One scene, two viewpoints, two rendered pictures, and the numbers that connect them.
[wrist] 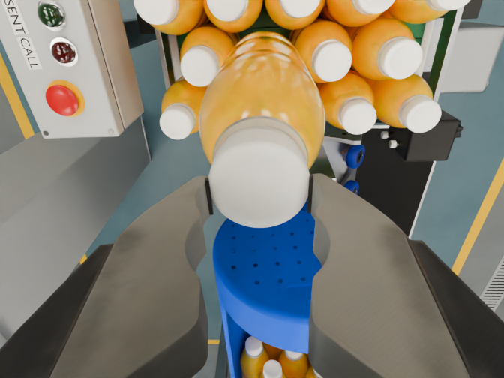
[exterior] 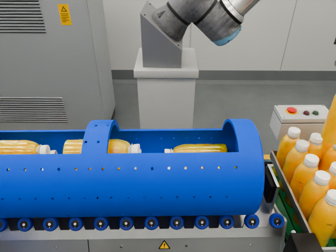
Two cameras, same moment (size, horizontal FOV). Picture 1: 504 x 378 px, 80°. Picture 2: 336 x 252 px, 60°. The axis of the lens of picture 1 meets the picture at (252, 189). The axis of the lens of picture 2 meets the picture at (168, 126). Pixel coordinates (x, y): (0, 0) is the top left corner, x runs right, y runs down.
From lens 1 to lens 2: 0.94 m
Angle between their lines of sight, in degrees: 58
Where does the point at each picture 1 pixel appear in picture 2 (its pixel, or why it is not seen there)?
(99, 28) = (312, 124)
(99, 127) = (284, 115)
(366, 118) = (324, 176)
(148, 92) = not seen: hidden behind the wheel
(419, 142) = (304, 237)
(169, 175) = not seen: hidden behind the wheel
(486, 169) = not seen: outside the picture
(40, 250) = (167, 111)
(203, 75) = (316, 137)
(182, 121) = (296, 131)
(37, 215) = (184, 117)
